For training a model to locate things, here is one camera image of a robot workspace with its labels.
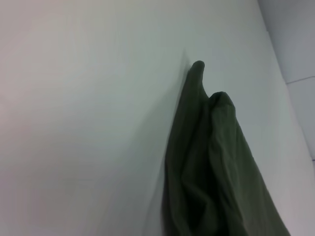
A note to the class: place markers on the dark green FREE t-shirt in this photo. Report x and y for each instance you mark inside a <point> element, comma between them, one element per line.
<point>221,159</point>

